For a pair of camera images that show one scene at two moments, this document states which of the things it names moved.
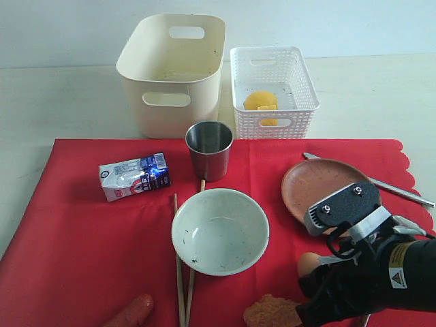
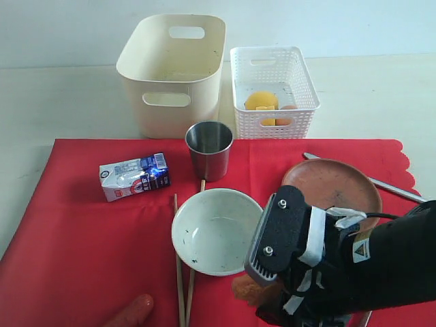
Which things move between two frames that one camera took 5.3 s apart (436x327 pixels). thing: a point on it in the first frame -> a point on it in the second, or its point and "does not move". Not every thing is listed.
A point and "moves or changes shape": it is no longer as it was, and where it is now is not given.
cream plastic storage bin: (170, 68) does not move
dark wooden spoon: (363, 320) does not move
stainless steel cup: (210, 143) does not move
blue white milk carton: (122, 178) does not move
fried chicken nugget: (272, 311) moves or changes shape
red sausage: (135, 313) does not move
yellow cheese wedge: (267, 107) does not move
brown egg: (308, 262) moves or changes shape
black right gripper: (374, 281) -> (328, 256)
